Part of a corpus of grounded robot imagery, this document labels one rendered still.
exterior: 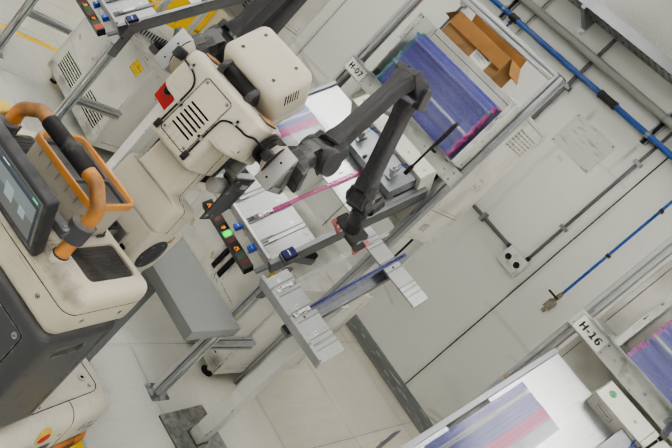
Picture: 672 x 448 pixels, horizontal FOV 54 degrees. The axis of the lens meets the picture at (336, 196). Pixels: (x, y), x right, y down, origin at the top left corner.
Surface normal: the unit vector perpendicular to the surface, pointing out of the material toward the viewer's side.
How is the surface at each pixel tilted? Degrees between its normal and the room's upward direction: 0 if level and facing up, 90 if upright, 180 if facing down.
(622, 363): 90
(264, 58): 47
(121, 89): 90
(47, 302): 90
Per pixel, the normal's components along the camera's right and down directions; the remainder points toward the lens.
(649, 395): -0.50, -0.18
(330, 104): 0.09, -0.60
